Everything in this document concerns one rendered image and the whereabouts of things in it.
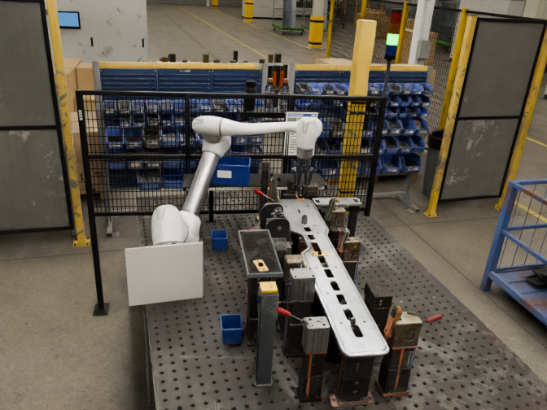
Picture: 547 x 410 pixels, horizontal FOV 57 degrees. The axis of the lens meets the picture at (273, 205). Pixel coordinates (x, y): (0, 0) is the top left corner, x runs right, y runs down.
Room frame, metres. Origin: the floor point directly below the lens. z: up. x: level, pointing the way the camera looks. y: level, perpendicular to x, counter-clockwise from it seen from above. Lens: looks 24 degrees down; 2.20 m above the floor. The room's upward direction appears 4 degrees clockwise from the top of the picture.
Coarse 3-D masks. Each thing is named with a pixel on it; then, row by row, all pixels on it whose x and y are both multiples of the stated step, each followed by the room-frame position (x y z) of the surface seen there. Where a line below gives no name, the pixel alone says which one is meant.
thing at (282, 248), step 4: (276, 248) 1.97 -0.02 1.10; (280, 248) 1.97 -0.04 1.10; (284, 248) 1.98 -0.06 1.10; (280, 252) 1.96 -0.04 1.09; (284, 252) 1.96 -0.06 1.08; (280, 256) 1.96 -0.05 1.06; (280, 260) 1.96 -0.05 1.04; (276, 280) 1.96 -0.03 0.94; (280, 280) 1.96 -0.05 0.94; (276, 284) 1.96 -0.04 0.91; (280, 284) 1.96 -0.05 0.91; (280, 288) 1.96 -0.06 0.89; (280, 292) 1.96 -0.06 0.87; (280, 296) 1.97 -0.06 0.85; (280, 300) 1.97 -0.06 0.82; (280, 304) 1.97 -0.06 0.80; (280, 316) 1.99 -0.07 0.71; (276, 320) 1.96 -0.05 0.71
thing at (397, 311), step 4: (396, 308) 1.56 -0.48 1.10; (400, 308) 1.56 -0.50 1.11; (392, 312) 1.56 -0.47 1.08; (396, 312) 1.55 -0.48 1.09; (400, 312) 1.55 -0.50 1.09; (392, 316) 1.55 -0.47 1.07; (396, 316) 1.55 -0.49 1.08; (388, 320) 1.57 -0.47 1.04; (392, 320) 1.55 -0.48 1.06; (396, 320) 1.55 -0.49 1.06; (388, 324) 1.56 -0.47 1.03; (392, 324) 1.54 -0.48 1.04; (388, 328) 1.55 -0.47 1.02; (392, 328) 1.54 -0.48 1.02; (384, 332) 1.57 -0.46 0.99; (388, 332) 1.54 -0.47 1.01; (388, 336) 1.54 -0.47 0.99
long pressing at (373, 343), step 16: (288, 208) 2.62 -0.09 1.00; (304, 208) 2.64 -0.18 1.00; (304, 224) 2.43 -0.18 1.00; (320, 224) 2.45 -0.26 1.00; (304, 240) 2.25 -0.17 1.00; (320, 240) 2.26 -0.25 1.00; (304, 256) 2.08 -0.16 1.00; (336, 256) 2.10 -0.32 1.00; (320, 272) 1.95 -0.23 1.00; (336, 272) 1.96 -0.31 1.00; (320, 288) 1.82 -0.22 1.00; (352, 288) 1.84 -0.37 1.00; (336, 304) 1.71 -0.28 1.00; (352, 304) 1.72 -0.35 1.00; (336, 320) 1.61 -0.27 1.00; (368, 320) 1.62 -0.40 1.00; (336, 336) 1.50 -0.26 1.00; (352, 336) 1.51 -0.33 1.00; (368, 336) 1.52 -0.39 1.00; (352, 352) 1.42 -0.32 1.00; (368, 352) 1.43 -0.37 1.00; (384, 352) 1.44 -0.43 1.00
